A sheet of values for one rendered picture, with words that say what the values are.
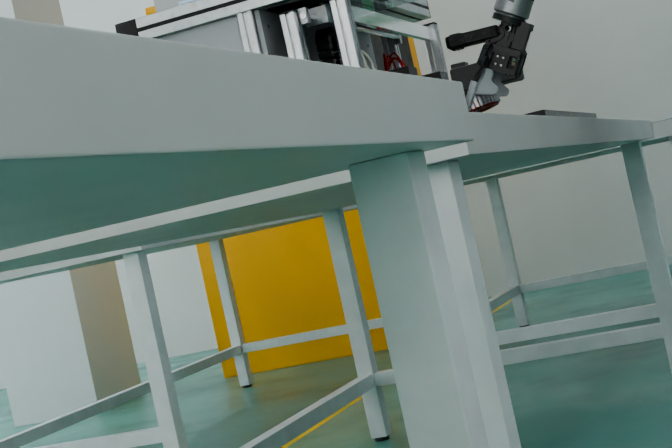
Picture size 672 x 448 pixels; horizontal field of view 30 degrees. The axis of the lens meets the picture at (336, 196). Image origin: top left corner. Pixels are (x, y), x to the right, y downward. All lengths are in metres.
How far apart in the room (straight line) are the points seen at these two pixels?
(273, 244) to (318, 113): 5.62
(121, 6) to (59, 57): 8.35
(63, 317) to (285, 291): 1.10
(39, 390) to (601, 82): 3.72
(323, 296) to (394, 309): 5.27
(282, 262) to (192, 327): 2.42
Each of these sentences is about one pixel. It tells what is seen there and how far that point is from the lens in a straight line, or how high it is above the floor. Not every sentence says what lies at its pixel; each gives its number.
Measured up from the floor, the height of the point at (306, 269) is 0.46.
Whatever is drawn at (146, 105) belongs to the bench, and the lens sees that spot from 0.51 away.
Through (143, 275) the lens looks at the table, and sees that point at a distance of 3.55.
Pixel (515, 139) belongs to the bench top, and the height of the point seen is 0.71.
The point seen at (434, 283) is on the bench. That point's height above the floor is 0.59.
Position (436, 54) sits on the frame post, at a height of 0.98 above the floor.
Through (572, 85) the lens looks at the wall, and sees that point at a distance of 7.76.
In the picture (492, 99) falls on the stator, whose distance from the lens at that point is 2.62.
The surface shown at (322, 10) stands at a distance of 2.37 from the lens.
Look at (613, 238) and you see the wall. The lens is 7.75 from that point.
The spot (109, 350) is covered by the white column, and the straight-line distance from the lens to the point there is 6.46.
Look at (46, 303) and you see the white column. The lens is 6.36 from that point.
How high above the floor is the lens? 0.66
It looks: 1 degrees up
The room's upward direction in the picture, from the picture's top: 12 degrees counter-clockwise
